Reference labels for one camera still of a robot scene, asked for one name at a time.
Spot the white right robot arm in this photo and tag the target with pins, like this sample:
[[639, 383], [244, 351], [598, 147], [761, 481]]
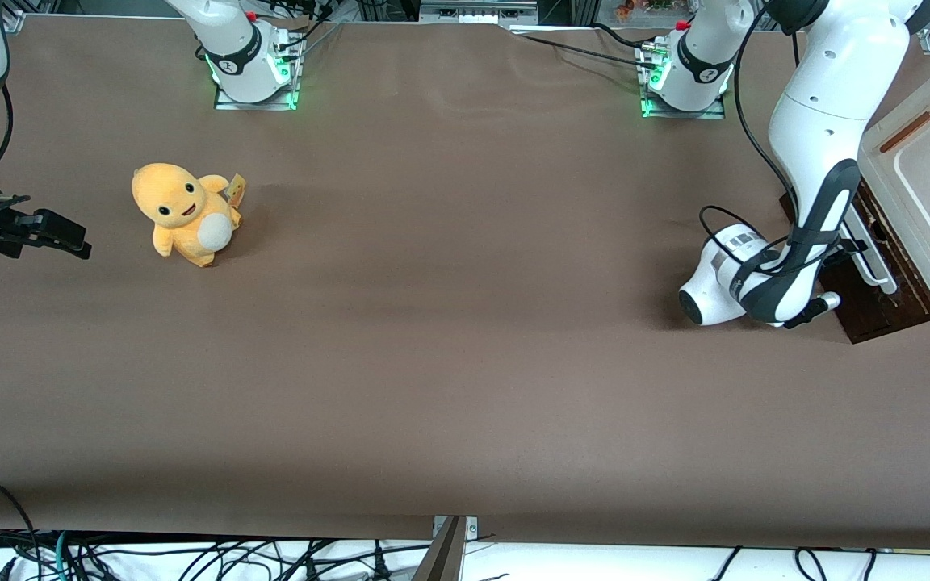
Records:
[[239, 48]]

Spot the silver metal bracket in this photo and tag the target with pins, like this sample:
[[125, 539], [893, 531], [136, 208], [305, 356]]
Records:
[[471, 528]]

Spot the dark wood drawer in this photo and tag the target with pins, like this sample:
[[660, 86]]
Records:
[[877, 311]]

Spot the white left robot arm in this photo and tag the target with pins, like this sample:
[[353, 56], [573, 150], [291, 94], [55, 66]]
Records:
[[828, 97]]

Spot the yellow plush toy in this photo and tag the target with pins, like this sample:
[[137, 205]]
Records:
[[174, 202]]

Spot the grey metal rack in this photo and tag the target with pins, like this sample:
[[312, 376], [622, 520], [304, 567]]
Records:
[[473, 12]]

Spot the brown table cover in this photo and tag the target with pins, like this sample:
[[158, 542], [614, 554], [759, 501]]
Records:
[[465, 323]]

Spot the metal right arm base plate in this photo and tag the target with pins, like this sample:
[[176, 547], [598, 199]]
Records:
[[291, 95]]

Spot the dark metal beam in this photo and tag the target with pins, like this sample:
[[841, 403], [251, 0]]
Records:
[[447, 557]]

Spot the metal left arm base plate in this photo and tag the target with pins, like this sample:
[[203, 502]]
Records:
[[715, 111]]

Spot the short aluminium frame piece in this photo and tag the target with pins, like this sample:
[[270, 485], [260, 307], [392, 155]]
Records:
[[13, 20]]

